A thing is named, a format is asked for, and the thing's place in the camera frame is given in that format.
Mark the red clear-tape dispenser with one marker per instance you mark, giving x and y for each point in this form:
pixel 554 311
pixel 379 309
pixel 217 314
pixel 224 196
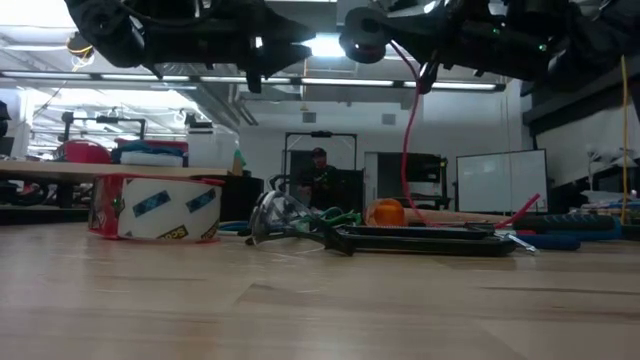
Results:
pixel 165 210

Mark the black overhead camera rig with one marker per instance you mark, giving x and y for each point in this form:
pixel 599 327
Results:
pixel 115 120

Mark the clear safety glasses black frame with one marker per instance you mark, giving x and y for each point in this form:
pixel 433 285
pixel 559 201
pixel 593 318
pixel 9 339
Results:
pixel 280 215

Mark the light wooden work table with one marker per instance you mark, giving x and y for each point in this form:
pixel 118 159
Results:
pixel 75 172

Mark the white whiteboard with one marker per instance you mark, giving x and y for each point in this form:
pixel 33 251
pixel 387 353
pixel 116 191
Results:
pixel 500 180

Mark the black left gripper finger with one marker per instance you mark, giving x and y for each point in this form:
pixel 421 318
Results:
pixel 280 57
pixel 285 31

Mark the black equipment cabinet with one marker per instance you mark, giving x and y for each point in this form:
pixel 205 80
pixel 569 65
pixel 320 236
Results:
pixel 410 175

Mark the silver ceiling duct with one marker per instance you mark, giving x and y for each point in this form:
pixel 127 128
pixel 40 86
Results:
pixel 220 105

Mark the long ceiling light strip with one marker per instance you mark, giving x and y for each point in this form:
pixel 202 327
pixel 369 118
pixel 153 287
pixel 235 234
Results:
pixel 345 81

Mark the person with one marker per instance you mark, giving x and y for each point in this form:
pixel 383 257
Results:
pixel 320 175

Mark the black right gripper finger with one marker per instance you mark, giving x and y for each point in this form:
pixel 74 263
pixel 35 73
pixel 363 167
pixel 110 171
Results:
pixel 420 42
pixel 415 10

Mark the white plastic container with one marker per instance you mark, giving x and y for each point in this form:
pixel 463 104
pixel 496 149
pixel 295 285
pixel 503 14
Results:
pixel 210 150

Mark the blue cloth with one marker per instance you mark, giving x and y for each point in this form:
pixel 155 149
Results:
pixel 145 148

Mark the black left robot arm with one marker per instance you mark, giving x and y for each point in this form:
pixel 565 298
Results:
pixel 100 25

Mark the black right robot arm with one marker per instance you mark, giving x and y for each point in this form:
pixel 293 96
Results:
pixel 575 40

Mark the orange translucent plastic cylinder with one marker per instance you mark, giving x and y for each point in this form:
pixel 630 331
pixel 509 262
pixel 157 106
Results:
pixel 389 212

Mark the red bucket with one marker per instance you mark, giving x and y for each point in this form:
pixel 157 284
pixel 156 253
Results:
pixel 82 152

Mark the black metal frame stand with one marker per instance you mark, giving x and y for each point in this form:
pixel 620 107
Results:
pixel 320 134

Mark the grey square wall vent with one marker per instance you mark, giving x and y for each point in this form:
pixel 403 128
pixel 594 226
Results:
pixel 389 119
pixel 309 118

